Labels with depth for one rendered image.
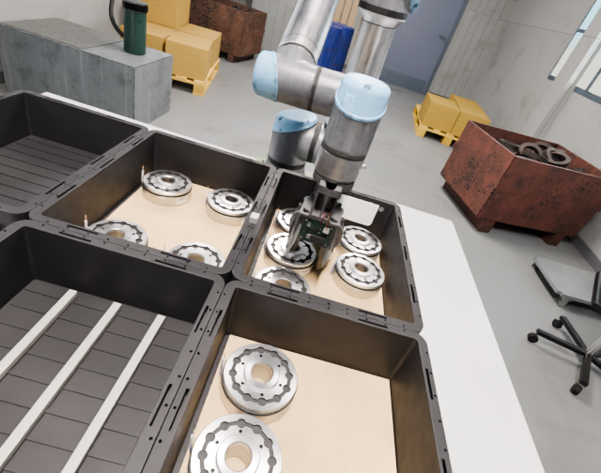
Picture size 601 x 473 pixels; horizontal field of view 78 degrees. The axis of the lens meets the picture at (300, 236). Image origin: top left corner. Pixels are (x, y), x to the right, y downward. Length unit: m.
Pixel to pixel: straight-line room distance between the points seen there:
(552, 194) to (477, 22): 5.30
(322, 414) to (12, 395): 0.38
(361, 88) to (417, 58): 7.59
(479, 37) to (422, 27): 1.06
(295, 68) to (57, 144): 0.63
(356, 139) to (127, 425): 0.48
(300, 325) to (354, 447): 0.17
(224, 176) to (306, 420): 0.57
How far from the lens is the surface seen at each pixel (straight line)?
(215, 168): 0.90
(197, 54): 4.20
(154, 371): 0.56
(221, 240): 0.77
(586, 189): 3.64
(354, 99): 0.55
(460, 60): 8.33
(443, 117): 5.28
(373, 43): 0.98
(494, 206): 3.28
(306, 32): 0.74
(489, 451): 0.86
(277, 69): 0.67
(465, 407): 0.88
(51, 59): 3.40
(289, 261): 0.71
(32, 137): 1.10
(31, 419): 0.54
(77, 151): 1.04
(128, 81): 3.09
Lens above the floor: 1.30
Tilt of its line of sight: 34 degrees down
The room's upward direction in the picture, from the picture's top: 18 degrees clockwise
